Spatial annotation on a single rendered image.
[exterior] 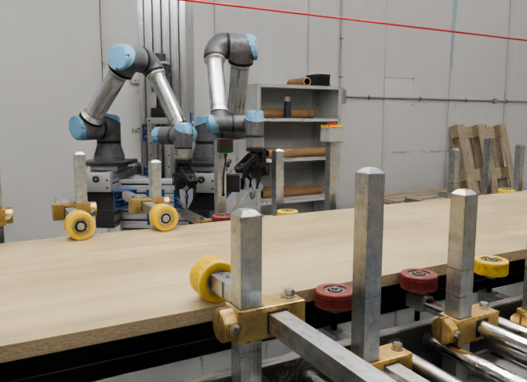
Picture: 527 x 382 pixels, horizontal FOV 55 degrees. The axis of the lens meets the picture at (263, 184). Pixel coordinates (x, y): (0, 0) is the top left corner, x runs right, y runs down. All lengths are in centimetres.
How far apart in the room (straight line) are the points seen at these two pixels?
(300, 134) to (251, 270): 444
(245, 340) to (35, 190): 376
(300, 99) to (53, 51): 230
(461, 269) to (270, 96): 409
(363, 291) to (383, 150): 498
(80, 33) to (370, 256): 385
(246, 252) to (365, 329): 27
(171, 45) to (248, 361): 214
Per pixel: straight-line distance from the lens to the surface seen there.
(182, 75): 271
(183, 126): 212
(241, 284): 75
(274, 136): 500
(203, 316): 97
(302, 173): 519
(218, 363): 104
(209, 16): 481
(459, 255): 103
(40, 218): 446
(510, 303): 129
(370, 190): 84
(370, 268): 87
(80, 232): 154
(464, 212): 101
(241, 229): 72
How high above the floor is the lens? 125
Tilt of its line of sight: 7 degrees down
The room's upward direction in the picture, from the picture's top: straight up
